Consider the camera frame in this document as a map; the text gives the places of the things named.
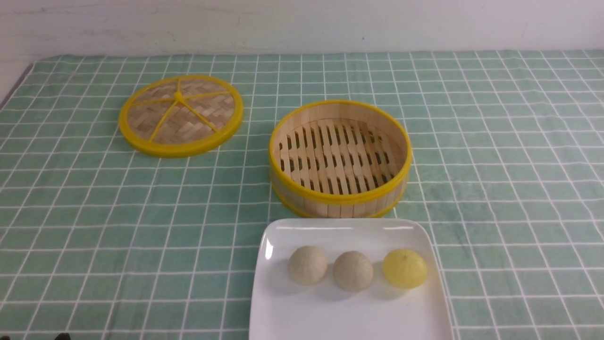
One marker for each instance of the white steamed bun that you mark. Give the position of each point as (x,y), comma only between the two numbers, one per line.
(307,265)
(353,271)

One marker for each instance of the yellow steamed bun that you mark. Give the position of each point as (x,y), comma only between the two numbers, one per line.
(404,269)

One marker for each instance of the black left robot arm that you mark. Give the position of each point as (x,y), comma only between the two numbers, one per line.
(63,336)

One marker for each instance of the white square plate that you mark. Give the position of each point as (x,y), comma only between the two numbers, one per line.
(284,310)

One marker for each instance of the yellow rimmed bamboo steamer basket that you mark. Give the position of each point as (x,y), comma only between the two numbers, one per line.
(339,159)

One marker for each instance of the yellow rimmed bamboo steamer lid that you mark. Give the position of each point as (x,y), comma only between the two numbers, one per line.
(181,116)

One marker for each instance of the green checkered tablecloth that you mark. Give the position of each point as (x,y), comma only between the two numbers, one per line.
(102,242)

